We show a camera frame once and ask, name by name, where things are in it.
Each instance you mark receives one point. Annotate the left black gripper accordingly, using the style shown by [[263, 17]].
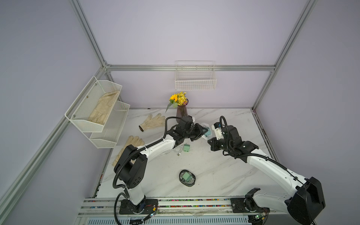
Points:
[[199, 132]]

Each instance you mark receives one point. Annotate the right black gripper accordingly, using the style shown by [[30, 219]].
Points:
[[214, 143]]

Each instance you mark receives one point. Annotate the teal charger plug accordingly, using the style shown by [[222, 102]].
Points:
[[207, 132]]

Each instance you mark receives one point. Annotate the green charger plug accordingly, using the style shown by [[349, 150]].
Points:
[[186, 148], [186, 176]]

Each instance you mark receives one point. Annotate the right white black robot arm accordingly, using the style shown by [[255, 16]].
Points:
[[302, 199]]

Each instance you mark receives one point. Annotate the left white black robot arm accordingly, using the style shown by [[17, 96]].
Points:
[[130, 168]]

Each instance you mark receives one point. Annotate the white knit glove on table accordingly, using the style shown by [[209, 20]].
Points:
[[152, 122]]

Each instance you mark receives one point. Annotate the yellow flower bouquet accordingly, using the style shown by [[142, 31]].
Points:
[[178, 99]]

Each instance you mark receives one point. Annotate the lower white mesh shelf bin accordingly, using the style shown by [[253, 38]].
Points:
[[110, 135]]

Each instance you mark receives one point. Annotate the white mesh shelf bin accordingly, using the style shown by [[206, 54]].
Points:
[[110, 135], [81, 115]]

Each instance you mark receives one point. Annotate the beige glove in bin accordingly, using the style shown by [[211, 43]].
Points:
[[102, 110]]

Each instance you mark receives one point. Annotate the upper white mesh shelf bin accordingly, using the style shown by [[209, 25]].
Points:
[[81, 115]]

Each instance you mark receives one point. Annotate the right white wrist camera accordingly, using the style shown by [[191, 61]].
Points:
[[217, 128]]

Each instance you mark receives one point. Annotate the white wire wall basket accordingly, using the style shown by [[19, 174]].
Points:
[[195, 76]]

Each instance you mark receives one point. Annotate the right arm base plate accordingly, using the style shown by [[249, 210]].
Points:
[[242, 205]]

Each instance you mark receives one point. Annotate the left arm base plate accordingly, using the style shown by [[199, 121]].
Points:
[[146, 206]]

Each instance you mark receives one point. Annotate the aluminium front rail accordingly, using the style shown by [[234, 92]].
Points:
[[179, 211]]

